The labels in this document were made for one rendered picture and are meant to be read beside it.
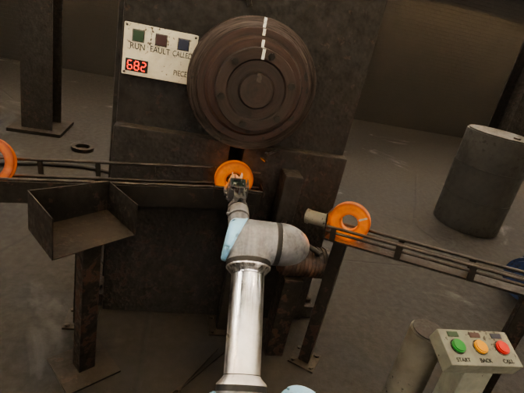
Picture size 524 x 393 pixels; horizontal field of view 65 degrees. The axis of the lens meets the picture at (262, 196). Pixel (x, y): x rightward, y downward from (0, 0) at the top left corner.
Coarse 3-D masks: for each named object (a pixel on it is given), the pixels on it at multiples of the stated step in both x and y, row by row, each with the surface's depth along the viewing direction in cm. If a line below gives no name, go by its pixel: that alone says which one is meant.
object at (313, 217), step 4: (308, 208) 165; (308, 212) 163; (312, 212) 163; (316, 212) 163; (304, 216) 163; (308, 216) 162; (312, 216) 162; (316, 216) 161; (320, 216) 161; (324, 216) 160; (304, 220) 163; (308, 220) 163; (312, 220) 162; (316, 220) 161; (320, 220) 160; (324, 220) 160; (312, 224) 164; (316, 224) 162; (320, 224) 161; (324, 224) 160
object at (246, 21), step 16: (240, 16) 138; (256, 16) 139; (224, 32) 139; (288, 32) 142; (208, 48) 141; (304, 48) 146; (192, 64) 142; (192, 80) 144; (192, 96) 146; (304, 112) 155; (208, 128) 152; (288, 128) 157; (240, 144) 156; (256, 144) 157; (272, 144) 158
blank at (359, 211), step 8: (336, 208) 157; (344, 208) 156; (352, 208) 155; (360, 208) 154; (336, 216) 158; (360, 216) 155; (368, 216) 154; (336, 224) 159; (360, 224) 155; (368, 224) 154; (344, 232) 159; (360, 232) 156; (352, 240) 158
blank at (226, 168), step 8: (232, 160) 164; (224, 168) 162; (232, 168) 163; (240, 168) 163; (248, 168) 164; (216, 176) 163; (224, 176) 163; (248, 176) 165; (216, 184) 164; (224, 184) 165
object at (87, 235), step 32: (32, 192) 128; (64, 192) 135; (96, 192) 143; (32, 224) 128; (64, 224) 137; (96, 224) 139; (128, 224) 139; (64, 256) 122; (96, 256) 138; (96, 288) 144; (96, 320) 150; (64, 352) 161; (96, 352) 164; (64, 384) 148
